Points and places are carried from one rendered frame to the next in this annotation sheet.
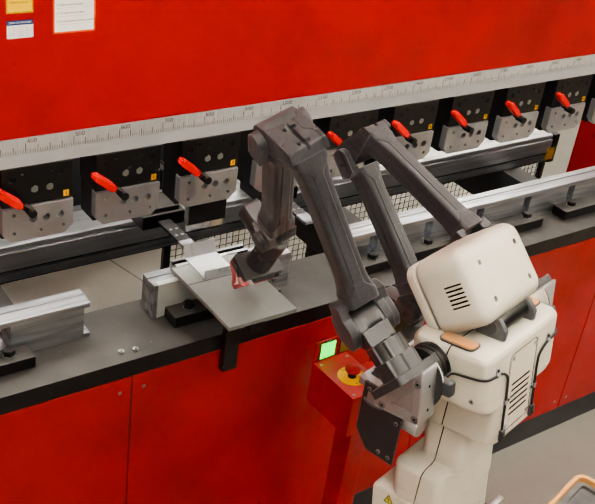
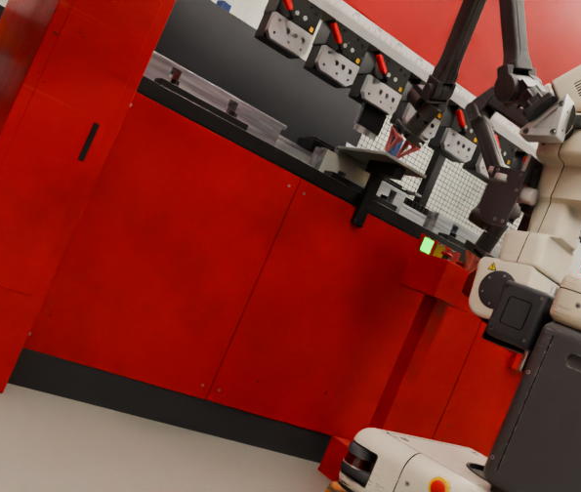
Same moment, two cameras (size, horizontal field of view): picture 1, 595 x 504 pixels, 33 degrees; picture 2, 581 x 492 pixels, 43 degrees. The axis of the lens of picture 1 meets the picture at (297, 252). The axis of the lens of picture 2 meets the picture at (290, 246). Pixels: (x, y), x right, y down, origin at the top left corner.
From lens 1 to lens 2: 1.76 m
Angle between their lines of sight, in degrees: 33
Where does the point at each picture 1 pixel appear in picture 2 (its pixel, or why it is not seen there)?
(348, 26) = (484, 51)
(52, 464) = (226, 211)
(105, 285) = not seen: hidden behind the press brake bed
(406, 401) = (548, 122)
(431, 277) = (564, 79)
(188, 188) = (372, 86)
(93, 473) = (243, 246)
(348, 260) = (520, 33)
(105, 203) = (327, 56)
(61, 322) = (266, 127)
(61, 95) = not seen: outside the picture
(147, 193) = (349, 73)
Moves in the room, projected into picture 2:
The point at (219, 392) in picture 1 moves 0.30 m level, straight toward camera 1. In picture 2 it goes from (342, 246) to (347, 241)
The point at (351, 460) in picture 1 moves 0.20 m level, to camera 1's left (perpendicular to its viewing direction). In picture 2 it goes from (422, 346) to (363, 320)
